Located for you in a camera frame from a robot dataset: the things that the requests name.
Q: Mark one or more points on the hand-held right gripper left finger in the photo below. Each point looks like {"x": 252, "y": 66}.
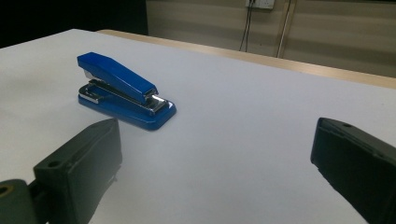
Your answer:
{"x": 81, "y": 168}

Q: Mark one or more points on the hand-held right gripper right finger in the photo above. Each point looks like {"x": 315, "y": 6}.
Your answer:
{"x": 355, "y": 161}

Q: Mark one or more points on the blue stapler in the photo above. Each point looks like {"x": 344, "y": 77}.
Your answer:
{"x": 115, "y": 73}

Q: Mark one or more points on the wooden table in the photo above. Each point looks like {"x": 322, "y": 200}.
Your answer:
{"x": 280, "y": 63}

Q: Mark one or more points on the black curtain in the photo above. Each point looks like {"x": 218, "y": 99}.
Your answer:
{"x": 62, "y": 15}

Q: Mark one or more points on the white wall socket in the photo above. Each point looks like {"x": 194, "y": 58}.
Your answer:
{"x": 261, "y": 3}

